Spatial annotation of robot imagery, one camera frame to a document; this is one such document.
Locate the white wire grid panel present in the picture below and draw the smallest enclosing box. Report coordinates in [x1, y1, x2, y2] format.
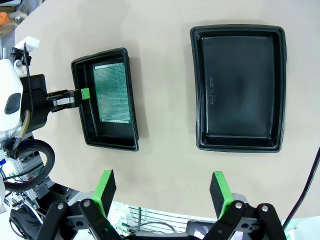
[128, 206, 216, 235]

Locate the black ESD tray embossed lettering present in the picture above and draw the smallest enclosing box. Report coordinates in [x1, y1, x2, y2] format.
[189, 24, 288, 154]

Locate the green perforated circuit board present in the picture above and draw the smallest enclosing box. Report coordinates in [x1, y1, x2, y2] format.
[92, 62, 133, 125]

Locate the black plastic ESD tray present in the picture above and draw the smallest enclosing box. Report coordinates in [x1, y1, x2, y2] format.
[70, 47, 140, 152]

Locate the aluminium profile frame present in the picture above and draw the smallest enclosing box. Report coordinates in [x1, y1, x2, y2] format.
[9, 149, 56, 201]

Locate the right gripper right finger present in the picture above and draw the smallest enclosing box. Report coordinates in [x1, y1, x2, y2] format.
[203, 171, 288, 240]

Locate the thin black cable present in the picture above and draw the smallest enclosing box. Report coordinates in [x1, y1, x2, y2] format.
[281, 146, 320, 232]

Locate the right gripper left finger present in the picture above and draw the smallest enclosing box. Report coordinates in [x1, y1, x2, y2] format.
[37, 169, 121, 240]

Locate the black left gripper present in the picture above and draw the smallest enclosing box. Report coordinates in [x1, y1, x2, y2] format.
[19, 73, 90, 133]

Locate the black framed display screen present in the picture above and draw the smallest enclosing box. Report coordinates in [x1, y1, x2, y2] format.
[186, 219, 216, 240]

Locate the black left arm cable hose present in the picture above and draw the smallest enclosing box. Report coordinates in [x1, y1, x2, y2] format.
[0, 139, 56, 193]

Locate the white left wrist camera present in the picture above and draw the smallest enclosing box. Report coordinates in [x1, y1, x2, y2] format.
[9, 35, 41, 76]

